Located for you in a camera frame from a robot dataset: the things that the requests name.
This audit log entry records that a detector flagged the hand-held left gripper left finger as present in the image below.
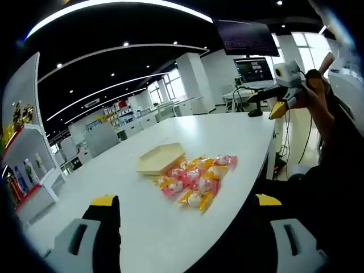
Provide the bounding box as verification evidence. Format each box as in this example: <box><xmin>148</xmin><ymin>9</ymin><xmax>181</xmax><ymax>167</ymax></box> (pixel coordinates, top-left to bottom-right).
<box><xmin>44</xmin><ymin>195</ymin><xmax>122</xmax><ymax>273</ymax></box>

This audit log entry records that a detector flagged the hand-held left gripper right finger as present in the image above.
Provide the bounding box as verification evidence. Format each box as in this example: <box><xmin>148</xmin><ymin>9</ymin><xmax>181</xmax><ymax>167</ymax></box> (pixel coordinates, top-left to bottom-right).
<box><xmin>254</xmin><ymin>193</ymin><xmax>328</xmax><ymax>273</ymax></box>

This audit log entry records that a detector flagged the pile of marshmallow packets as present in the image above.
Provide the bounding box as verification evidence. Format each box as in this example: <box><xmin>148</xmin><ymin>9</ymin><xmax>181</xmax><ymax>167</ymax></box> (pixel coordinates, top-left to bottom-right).
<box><xmin>153</xmin><ymin>154</ymin><xmax>238</xmax><ymax>213</ymax></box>

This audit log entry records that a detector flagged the beige hexagonal bowl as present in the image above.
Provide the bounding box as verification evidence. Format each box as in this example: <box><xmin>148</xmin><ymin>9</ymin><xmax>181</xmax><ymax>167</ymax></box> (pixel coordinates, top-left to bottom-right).
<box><xmin>135</xmin><ymin>142</ymin><xmax>187</xmax><ymax>176</ymax></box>

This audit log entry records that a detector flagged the black monitor stand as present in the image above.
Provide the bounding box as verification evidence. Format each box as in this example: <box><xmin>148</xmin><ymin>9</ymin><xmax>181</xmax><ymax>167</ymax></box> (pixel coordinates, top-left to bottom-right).
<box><xmin>247</xmin><ymin>99</ymin><xmax>264</xmax><ymax>118</ymax></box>

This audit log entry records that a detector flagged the computer monitor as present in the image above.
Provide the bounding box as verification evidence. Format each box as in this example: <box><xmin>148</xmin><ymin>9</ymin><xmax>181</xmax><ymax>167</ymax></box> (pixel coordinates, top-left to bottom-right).
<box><xmin>233</xmin><ymin>57</ymin><xmax>276</xmax><ymax>88</ymax></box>

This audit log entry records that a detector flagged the white table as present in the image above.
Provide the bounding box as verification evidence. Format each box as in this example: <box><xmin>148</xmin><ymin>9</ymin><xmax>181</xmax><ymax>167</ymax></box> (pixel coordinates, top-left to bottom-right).
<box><xmin>21</xmin><ymin>111</ymin><xmax>285</xmax><ymax>273</ymax></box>

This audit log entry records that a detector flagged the person's dark clothing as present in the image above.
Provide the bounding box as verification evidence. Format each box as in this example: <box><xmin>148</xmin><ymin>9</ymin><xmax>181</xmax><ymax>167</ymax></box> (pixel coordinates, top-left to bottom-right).
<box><xmin>264</xmin><ymin>159</ymin><xmax>364</xmax><ymax>245</ymax></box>

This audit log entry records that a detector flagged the large dark screen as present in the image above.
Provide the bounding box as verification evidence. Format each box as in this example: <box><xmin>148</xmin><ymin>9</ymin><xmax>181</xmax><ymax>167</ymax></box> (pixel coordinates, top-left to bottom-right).
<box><xmin>214</xmin><ymin>19</ymin><xmax>280</xmax><ymax>57</ymax></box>

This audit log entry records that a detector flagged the white display shelf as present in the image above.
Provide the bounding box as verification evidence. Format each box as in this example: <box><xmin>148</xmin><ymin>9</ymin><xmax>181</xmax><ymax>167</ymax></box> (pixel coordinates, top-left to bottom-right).
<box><xmin>0</xmin><ymin>123</ymin><xmax>68</xmax><ymax>227</ymax></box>

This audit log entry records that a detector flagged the white cabinet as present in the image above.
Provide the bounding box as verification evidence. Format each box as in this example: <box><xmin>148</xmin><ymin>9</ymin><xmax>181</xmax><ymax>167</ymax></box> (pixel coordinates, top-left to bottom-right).
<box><xmin>69</xmin><ymin>121</ymin><xmax>119</xmax><ymax>160</ymax></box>

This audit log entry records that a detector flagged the pale bottle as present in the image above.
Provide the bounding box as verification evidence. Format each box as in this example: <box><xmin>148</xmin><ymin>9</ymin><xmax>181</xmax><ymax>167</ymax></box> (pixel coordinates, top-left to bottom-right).
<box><xmin>35</xmin><ymin>152</ymin><xmax>48</xmax><ymax>176</ymax></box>

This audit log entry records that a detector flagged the green white bottle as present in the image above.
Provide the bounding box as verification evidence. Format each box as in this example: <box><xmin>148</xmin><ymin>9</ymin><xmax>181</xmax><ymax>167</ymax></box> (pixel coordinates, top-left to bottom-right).
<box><xmin>23</xmin><ymin>158</ymin><xmax>40</xmax><ymax>186</ymax></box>

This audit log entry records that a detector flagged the blue bottle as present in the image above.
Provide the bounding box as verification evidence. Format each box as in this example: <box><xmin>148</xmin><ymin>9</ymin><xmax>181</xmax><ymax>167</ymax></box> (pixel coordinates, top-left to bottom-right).
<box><xmin>13</xmin><ymin>166</ymin><xmax>28</xmax><ymax>195</ymax></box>

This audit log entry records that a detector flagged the red bottle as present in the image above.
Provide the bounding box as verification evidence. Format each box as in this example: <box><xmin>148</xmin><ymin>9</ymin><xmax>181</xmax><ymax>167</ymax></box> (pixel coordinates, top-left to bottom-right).
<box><xmin>5</xmin><ymin>171</ymin><xmax>21</xmax><ymax>203</ymax></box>

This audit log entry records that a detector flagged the grey partition panel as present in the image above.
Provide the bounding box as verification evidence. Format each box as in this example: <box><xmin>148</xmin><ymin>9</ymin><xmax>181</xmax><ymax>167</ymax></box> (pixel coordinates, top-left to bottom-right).
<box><xmin>1</xmin><ymin>52</ymin><xmax>55</xmax><ymax>171</ymax></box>

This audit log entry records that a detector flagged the black cable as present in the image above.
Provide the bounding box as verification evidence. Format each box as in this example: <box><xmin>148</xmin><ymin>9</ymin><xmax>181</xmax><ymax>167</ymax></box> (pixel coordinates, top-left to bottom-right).
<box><xmin>280</xmin><ymin>107</ymin><xmax>313</xmax><ymax>166</ymax></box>

